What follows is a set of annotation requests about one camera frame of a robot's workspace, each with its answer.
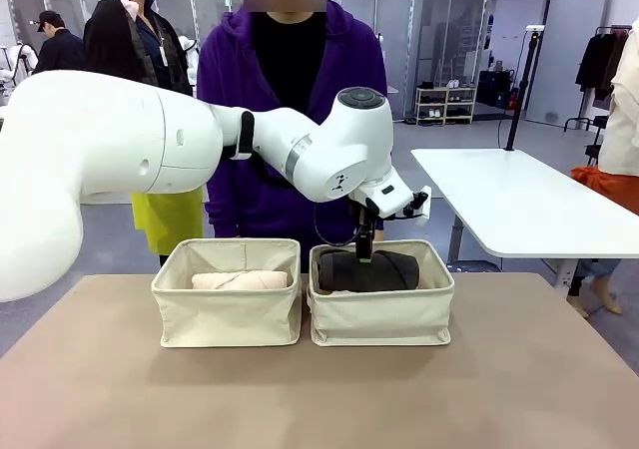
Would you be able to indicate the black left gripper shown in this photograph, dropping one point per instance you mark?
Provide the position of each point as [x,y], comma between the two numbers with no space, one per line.
[364,222]

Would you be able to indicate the dark grey towel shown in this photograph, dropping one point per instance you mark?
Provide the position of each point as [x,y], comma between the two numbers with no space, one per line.
[389,274]

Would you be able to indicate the pink towel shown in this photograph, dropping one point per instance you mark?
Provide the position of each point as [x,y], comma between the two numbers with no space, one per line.
[234,280]

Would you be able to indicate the person's right forearm purple sleeve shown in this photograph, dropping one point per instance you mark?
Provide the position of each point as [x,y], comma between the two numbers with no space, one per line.
[219,214]

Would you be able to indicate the person's left forearm purple sleeve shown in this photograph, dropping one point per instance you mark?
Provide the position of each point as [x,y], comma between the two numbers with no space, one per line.
[380,234]

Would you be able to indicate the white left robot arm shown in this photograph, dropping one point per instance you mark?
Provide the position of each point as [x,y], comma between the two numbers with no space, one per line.
[100,134]

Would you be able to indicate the cream fabric basket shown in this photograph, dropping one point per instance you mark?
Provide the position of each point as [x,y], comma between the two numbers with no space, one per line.
[224,319]
[379,319]

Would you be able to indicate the white side table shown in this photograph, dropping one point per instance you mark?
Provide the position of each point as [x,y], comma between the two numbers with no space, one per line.
[499,194]

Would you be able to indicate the wooden shoe rack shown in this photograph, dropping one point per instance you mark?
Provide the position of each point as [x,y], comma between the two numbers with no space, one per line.
[444,104]

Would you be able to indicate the black luggage pile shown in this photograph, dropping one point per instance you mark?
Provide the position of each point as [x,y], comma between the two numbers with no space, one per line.
[491,87]

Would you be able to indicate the red fire extinguisher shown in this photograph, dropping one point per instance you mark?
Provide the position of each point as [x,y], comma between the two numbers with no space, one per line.
[514,101]

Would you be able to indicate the black tripod pole with phone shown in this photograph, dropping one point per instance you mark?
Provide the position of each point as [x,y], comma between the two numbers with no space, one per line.
[519,100]

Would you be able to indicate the person in purple hoodie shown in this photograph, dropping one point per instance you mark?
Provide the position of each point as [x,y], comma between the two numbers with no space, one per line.
[234,60]

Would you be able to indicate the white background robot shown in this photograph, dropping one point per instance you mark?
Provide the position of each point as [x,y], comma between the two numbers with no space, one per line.
[29,56]
[191,55]

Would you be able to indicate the bystander in cream jacket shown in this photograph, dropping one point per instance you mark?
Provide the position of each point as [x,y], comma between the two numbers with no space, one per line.
[621,134]

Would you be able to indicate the clothes rack with dark coats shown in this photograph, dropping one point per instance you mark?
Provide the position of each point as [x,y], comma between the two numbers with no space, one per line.
[594,65]

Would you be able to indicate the bystander in yellow skirt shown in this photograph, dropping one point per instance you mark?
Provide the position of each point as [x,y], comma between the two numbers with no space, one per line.
[115,45]

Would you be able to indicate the man in black cap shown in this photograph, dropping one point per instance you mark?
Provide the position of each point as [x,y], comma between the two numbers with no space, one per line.
[60,50]

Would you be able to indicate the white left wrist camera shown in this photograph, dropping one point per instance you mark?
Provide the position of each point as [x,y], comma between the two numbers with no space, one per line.
[424,209]

